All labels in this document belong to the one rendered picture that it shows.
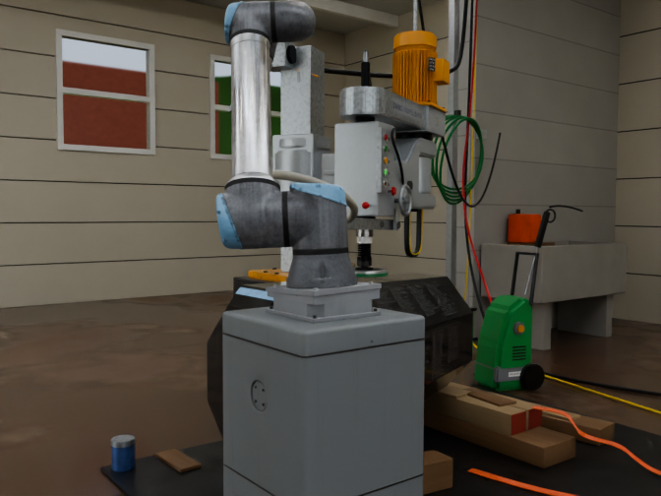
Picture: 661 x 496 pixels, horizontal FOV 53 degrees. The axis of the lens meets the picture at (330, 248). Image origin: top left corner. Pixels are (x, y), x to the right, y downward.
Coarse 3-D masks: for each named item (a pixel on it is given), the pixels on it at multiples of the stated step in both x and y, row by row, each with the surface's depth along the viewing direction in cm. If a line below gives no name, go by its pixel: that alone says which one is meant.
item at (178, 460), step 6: (168, 450) 303; (174, 450) 303; (156, 456) 298; (162, 456) 296; (168, 456) 296; (174, 456) 296; (180, 456) 296; (186, 456) 296; (168, 462) 289; (174, 462) 289; (180, 462) 289; (186, 462) 289; (192, 462) 289; (198, 462) 289; (180, 468) 281; (186, 468) 282; (192, 468) 284
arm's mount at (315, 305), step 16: (272, 288) 176; (288, 288) 171; (304, 288) 169; (320, 288) 167; (336, 288) 165; (352, 288) 169; (368, 288) 172; (288, 304) 170; (304, 304) 165; (320, 304) 163; (336, 304) 166; (352, 304) 169; (368, 304) 172; (304, 320) 165; (320, 320) 163; (336, 320) 166
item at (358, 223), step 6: (354, 222) 280; (360, 222) 285; (366, 222) 291; (372, 222) 297; (378, 222) 303; (384, 222) 309; (390, 222) 316; (348, 228) 275; (354, 228) 280; (360, 228) 285; (366, 228) 291; (372, 228) 297; (378, 228) 303; (384, 228) 309; (390, 228) 316
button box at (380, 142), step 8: (384, 128) 289; (376, 136) 288; (376, 144) 288; (384, 144) 289; (376, 152) 288; (384, 152) 290; (376, 160) 288; (376, 168) 289; (376, 176) 289; (384, 176) 290; (376, 184) 289; (376, 192) 289; (384, 192) 291
